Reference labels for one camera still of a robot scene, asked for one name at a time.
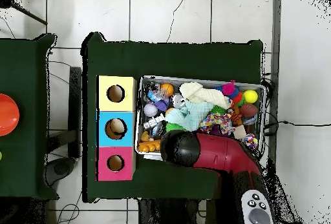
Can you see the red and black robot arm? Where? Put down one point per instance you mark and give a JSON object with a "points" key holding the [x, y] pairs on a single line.
{"points": [[217, 154]]}

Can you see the clear mesh bin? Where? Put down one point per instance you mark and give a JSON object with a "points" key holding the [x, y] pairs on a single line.
{"points": [[140, 131]]}

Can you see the wooden box with three holes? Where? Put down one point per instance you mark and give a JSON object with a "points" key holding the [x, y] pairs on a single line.
{"points": [[103, 109]]}

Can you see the white ball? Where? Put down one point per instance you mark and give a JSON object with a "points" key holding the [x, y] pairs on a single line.
{"points": [[150, 110]]}

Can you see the green spiky ball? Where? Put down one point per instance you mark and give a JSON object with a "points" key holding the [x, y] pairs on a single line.
{"points": [[174, 127]]}

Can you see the silver can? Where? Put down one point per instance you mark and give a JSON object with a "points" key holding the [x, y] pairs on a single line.
{"points": [[178, 100]]}

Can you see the small orange basketball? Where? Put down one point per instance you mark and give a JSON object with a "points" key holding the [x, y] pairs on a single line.
{"points": [[167, 88]]}

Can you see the mint green cloth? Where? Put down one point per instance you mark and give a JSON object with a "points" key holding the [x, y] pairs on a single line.
{"points": [[192, 113]]}

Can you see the orange rubber toy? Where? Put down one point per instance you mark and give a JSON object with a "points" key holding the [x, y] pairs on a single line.
{"points": [[148, 146]]}

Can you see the cream yellow cloth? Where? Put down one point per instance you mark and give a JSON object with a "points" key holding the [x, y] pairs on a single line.
{"points": [[207, 96]]}

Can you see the polka dot cloth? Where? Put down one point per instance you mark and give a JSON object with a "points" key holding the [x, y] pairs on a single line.
{"points": [[220, 122]]}

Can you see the pink spiky ball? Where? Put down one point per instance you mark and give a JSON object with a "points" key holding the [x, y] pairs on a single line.
{"points": [[228, 88]]}

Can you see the brown toy football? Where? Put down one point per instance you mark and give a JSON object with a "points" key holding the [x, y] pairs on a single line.
{"points": [[249, 110]]}

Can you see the green side table cloth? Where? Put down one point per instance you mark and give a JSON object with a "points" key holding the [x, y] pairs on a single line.
{"points": [[31, 69]]}

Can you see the orange disc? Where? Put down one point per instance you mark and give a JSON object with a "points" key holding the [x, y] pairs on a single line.
{"points": [[8, 114]]}

